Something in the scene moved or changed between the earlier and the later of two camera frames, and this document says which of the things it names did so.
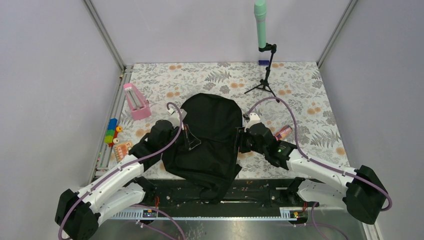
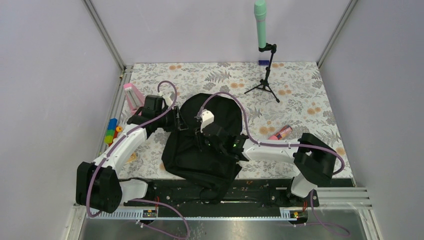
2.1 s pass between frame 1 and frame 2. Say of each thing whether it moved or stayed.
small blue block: stayed
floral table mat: stayed
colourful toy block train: stayed
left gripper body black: moved
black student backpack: stayed
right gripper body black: moved
